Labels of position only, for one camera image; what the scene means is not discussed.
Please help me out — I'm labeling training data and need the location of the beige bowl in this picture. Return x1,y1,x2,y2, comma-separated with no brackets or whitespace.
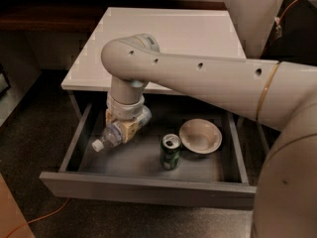
179,119,222,155

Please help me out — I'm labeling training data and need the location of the grey top drawer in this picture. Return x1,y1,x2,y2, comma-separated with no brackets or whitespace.
40,93,256,210

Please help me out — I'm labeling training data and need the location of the white cabinet top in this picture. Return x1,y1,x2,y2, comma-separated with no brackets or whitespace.
61,7,246,91

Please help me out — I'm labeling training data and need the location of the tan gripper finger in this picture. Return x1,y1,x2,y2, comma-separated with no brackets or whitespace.
120,119,141,142
105,110,115,124

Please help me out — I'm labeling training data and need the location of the orange floor cable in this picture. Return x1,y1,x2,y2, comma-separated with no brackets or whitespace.
4,196,71,238

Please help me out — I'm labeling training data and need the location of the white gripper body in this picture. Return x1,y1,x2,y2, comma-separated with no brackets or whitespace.
107,93,145,120

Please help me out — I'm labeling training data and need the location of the green soda can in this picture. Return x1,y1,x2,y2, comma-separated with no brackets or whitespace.
160,134,182,171

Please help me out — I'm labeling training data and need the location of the dark cabinet at right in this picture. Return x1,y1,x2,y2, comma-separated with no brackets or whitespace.
261,0,317,65

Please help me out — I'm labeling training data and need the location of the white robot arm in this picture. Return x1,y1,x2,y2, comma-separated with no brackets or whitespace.
101,36,317,238

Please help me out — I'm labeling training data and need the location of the dark wooden shelf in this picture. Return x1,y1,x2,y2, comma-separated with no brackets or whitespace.
0,0,227,33

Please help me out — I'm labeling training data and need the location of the orange cable at right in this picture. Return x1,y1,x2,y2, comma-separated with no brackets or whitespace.
261,0,317,57

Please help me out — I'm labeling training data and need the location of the blue plastic bottle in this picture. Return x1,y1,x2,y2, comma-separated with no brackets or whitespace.
92,106,152,152

